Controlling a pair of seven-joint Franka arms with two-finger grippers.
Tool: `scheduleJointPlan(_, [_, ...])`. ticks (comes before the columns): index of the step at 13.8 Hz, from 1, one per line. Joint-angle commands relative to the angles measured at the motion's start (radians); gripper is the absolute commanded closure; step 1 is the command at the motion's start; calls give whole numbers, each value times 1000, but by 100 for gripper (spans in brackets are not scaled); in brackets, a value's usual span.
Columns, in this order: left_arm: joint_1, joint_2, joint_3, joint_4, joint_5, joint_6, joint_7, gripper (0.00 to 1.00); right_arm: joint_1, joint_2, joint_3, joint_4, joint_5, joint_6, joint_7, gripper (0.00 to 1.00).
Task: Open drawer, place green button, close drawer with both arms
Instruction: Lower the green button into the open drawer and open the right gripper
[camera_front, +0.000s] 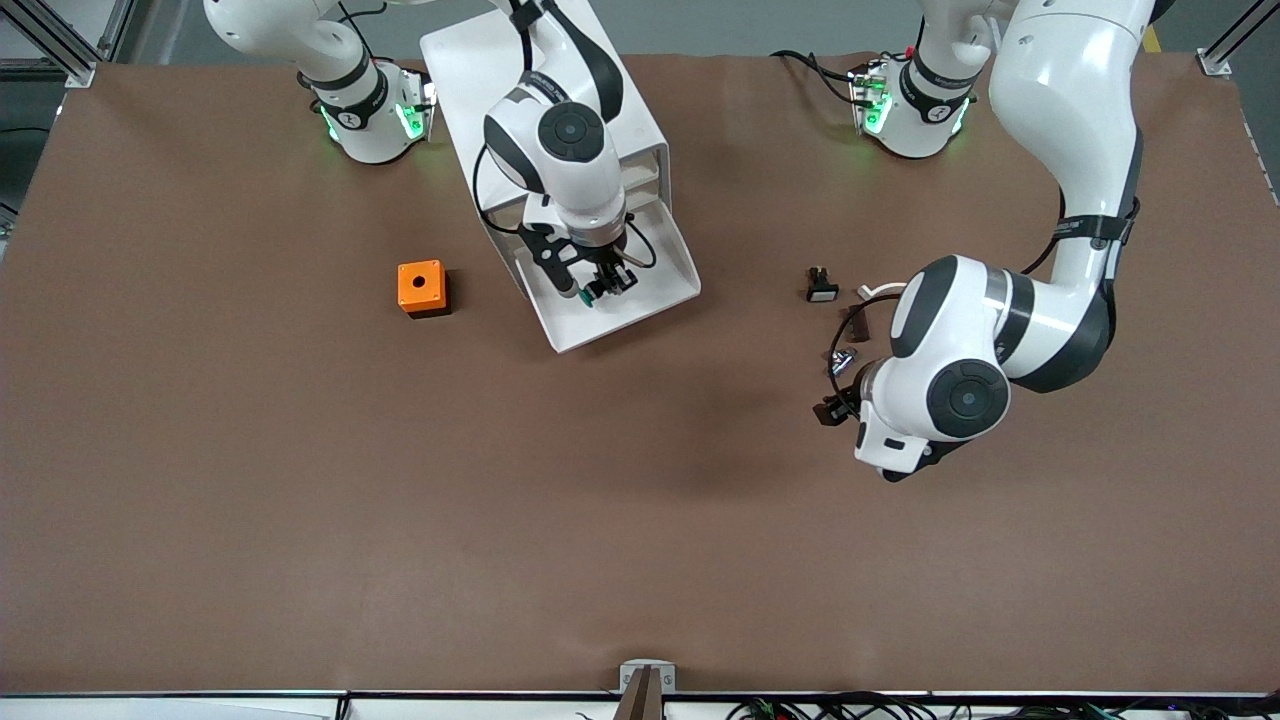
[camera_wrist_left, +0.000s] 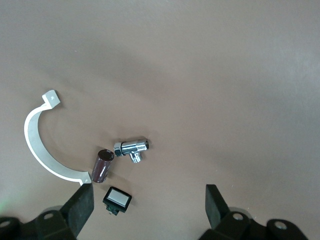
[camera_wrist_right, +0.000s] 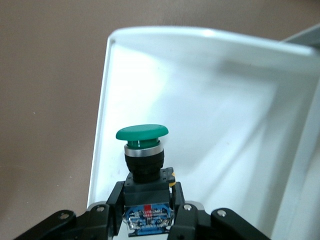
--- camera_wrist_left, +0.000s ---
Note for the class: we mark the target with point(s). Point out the brown cylindrical capacitor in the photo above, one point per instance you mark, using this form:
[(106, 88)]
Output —
[(102, 166)]

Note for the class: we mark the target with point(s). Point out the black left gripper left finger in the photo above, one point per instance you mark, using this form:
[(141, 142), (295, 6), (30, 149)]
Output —
[(50, 225)]

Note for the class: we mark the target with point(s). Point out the black square white-faced button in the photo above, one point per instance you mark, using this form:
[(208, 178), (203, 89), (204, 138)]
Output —
[(117, 197)]

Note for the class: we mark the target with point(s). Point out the brown table cover sheet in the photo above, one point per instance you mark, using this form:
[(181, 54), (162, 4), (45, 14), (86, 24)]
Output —
[(200, 87)]

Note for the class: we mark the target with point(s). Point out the white half-round pipe clamp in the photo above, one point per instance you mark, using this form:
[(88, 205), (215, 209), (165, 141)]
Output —
[(32, 140)]

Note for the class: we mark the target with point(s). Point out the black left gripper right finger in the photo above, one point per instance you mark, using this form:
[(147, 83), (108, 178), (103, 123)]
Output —
[(237, 227)]

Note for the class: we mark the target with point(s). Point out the chrome angle valve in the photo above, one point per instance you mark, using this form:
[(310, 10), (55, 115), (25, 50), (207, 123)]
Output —
[(130, 147)]

